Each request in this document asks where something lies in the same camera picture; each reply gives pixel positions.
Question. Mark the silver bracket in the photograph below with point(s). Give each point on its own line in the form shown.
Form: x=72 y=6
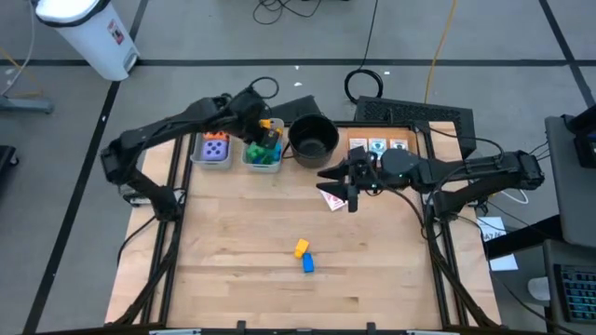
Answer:
x=174 y=332
x=432 y=332

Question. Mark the black perforated panel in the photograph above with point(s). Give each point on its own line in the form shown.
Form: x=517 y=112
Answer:
x=419 y=114

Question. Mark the black table clamp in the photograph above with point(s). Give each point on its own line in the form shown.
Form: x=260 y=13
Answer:
x=241 y=325
x=371 y=325

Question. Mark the black triangular panel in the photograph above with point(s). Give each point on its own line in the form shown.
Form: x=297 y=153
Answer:
x=298 y=109

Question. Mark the white paper sheet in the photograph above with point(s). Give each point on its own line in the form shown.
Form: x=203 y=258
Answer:
x=493 y=225

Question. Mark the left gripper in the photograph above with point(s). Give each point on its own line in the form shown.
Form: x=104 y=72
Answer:
x=249 y=111

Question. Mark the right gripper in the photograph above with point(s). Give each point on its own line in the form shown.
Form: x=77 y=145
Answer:
x=365 y=174

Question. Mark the red playing card box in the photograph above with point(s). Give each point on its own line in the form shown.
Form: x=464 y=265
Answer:
x=333 y=204

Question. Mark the black plastic bucket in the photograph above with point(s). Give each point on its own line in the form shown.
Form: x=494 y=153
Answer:
x=312 y=144

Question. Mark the grey desk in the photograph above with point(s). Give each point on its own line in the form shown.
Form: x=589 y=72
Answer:
x=565 y=195

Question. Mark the grey plastic bin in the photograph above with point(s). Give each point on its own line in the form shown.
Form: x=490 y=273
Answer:
x=253 y=167
x=200 y=158

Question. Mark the white computer mouse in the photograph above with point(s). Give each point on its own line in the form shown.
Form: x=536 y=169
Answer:
x=539 y=288

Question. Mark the black desk device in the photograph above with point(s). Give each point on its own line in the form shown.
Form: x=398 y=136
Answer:
x=586 y=139

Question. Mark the grey floor base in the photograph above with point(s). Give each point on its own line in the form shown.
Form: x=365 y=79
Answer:
x=28 y=106

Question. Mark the large green toy block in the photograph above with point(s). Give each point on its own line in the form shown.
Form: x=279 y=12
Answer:
x=254 y=151

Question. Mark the purple foam die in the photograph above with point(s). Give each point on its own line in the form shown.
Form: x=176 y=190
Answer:
x=215 y=150

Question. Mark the yellow toy block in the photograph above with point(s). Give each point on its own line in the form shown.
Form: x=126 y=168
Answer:
x=302 y=248

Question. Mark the white trash bin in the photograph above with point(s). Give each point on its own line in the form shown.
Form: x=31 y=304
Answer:
x=93 y=37

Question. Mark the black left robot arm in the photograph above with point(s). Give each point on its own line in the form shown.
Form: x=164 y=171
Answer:
x=153 y=132

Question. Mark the light blue toy block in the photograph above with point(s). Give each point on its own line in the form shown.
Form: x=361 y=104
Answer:
x=278 y=151

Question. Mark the orange plastic tray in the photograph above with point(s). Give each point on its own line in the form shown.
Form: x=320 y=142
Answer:
x=415 y=144

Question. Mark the backlit keyboard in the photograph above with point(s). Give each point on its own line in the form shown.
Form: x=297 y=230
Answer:
x=579 y=293

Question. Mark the white framed card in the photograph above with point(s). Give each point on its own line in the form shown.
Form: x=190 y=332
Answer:
x=358 y=143

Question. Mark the dark keyboard desk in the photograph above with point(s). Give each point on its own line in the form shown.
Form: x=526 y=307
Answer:
x=559 y=253

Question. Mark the black floor object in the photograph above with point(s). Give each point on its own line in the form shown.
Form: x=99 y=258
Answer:
x=7 y=160

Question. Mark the blue playing card box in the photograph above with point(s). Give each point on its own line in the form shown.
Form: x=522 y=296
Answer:
x=377 y=145

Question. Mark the white bordered card box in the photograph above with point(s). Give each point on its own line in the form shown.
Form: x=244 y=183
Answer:
x=399 y=143

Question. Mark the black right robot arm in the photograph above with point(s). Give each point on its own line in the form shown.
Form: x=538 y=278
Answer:
x=465 y=174

